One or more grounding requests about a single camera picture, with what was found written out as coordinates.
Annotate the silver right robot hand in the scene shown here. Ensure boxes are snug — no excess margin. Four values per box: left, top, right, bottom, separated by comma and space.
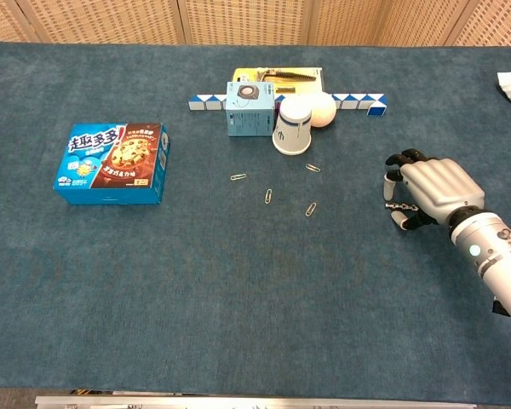
382, 147, 486, 232

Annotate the blue white snake puzzle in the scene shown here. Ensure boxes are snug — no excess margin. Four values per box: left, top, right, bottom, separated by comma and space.
187, 92, 387, 117

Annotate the cream white ball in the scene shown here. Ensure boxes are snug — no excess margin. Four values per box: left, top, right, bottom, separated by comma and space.
304, 92, 338, 129

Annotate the white paper cup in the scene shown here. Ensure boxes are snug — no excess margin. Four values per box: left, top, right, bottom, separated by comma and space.
272, 98, 313, 156

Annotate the yellow razor blister pack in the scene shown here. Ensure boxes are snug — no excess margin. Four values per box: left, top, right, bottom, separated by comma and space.
232, 66, 325, 95

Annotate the light blue speaker box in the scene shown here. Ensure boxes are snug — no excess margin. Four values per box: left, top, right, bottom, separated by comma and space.
225, 81, 276, 138

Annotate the woven bamboo folding screen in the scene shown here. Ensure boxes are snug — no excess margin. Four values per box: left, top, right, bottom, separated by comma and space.
0, 0, 511, 47

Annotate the blue chocolate chip cookie box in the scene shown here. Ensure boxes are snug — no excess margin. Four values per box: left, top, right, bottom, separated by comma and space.
52, 123, 172, 206

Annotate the aluminium rail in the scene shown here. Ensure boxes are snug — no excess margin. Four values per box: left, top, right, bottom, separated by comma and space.
34, 394, 478, 409

